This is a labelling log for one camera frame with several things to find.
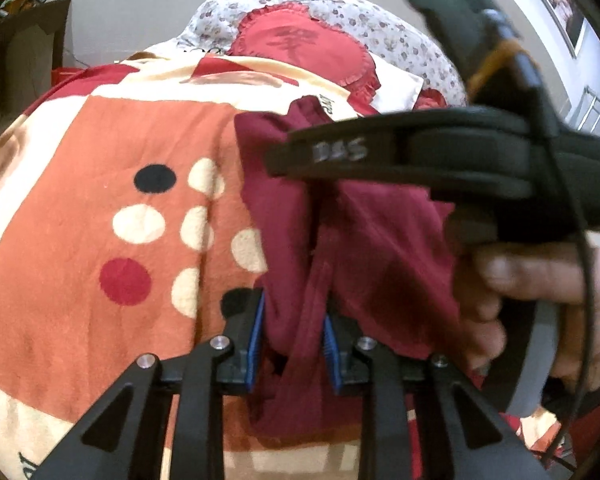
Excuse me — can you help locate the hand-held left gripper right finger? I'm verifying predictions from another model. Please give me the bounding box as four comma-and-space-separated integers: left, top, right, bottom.
324, 305, 551, 480

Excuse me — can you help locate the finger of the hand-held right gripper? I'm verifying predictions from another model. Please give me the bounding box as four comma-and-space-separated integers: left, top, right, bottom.
262, 110, 431, 183

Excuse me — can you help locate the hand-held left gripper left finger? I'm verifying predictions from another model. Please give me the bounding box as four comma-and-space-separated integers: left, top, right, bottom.
42, 287, 267, 480

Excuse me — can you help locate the maroon sweater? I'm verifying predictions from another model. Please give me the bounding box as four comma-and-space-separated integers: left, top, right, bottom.
234, 96, 481, 438

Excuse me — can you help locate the person's right hand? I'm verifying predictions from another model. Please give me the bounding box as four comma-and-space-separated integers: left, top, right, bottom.
452, 232, 600, 396

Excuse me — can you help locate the small red ruffled cushion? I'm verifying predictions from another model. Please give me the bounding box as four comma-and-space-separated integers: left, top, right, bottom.
415, 87, 448, 111

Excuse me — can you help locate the white pillow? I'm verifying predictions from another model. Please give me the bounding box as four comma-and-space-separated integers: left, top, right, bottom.
370, 55, 426, 113

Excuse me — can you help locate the large red heart cushion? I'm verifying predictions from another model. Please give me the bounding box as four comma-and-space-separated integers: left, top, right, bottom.
228, 2, 383, 111

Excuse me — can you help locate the metal rack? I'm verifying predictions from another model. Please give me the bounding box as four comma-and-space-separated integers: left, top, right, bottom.
565, 85, 600, 146

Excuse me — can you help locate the floral pillow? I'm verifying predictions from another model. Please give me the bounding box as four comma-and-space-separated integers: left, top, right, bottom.
177, 0, 468, 108

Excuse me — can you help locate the orange checkered fleece blanket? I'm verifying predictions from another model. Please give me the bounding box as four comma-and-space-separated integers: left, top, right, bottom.
0, 55, 581, 480

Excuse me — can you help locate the dark wooden table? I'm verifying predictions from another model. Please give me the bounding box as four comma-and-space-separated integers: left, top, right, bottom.
0, 0, 71, 131

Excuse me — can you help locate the black cable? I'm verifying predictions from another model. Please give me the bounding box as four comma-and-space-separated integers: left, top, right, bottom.
482, 7, 600, 466

